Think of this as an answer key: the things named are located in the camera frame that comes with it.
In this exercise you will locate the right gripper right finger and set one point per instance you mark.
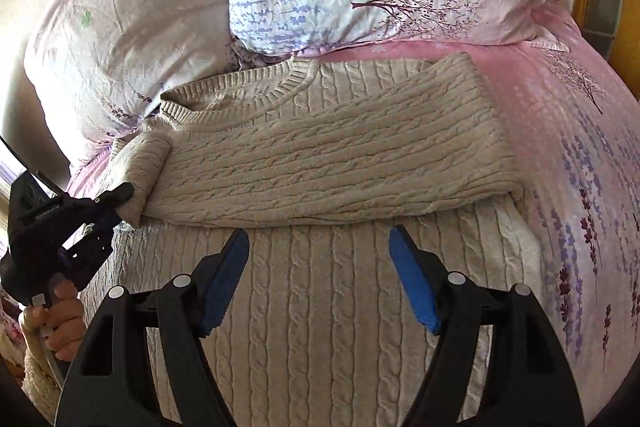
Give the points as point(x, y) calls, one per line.
point(528, 380)

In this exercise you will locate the pale pink floral pillow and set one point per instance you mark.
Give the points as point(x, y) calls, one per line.
point(99, 67)

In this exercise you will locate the beige fleece sleeve forearm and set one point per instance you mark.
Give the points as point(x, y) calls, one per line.
point(39, 383)

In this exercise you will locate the left hand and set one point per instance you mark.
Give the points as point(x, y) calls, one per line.
point(66, 314)

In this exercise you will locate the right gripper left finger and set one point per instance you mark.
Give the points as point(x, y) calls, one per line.
point(110, 383)

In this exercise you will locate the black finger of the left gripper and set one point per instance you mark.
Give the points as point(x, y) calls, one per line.
point(113, 199)

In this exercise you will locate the pink floral bed sheet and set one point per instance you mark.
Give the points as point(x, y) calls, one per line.
point(573, 127)

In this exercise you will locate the beige cable knit sweater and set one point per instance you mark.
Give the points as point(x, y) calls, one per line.
point(317, 162)

